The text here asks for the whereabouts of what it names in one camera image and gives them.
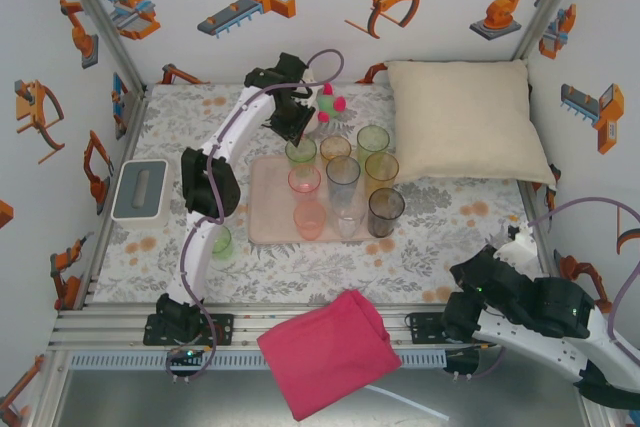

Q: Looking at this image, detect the short green transparent glass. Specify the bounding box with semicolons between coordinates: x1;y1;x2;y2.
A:
284;137;319;168
212;225;235;262

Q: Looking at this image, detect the short orange transparent glass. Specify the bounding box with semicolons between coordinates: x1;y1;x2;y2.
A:
318;135;353;161

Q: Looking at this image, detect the short pink transparent glass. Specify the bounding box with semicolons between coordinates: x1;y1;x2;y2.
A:
287;164;322;198

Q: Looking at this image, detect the tall green transparent glass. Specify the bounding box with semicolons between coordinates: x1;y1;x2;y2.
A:
356;124;391;173

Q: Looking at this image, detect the short salmon transparent glass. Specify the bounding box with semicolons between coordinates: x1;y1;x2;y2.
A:
292;200;327;241

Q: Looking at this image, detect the tall orange transparent glass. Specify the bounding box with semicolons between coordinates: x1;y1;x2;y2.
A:
364;151;401;193

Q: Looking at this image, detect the tall grey transparent glass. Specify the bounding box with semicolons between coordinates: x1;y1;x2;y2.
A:
367;187;407;239

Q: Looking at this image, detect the tall clear transparent glass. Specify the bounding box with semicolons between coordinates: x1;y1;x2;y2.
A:
330;189;369;240

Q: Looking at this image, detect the white pink green plush toy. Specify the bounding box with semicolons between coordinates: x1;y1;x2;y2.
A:
304;81;347;137

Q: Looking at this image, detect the beige mat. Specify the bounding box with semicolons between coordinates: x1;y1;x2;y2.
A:
247;152;396;244

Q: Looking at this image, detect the floral patterned tablecloth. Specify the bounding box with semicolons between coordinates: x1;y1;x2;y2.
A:
94;81;556;306

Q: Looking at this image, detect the thin white strip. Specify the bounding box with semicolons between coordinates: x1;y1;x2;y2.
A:
367;385;451;421

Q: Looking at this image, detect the cream pillow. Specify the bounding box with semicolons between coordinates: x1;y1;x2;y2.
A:
384;59;559;183

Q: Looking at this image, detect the white grey tissue box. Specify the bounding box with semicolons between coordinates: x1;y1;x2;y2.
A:
110;159;176;226

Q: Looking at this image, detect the red folded cloth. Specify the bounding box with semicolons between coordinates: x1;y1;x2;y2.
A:
256;289;404;422

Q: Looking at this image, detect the small black controller board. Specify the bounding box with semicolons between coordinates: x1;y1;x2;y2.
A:
167;344;206;364

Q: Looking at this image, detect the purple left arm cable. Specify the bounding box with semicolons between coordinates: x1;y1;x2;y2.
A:
166;49;345;384

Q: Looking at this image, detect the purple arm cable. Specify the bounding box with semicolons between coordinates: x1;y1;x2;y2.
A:
166;49;345;384
444;196;640;382

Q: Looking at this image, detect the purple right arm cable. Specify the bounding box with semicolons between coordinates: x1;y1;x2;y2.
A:
444;196;640;382

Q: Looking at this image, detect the aluminium table rail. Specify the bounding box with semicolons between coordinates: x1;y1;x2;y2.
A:
47;302;594;354

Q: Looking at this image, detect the aluminium frame post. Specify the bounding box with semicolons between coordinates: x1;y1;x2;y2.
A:
49;0;149;98
513;0;597;62

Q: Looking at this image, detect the white slotted cable duct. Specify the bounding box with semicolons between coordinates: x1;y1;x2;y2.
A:
67;349;449;371

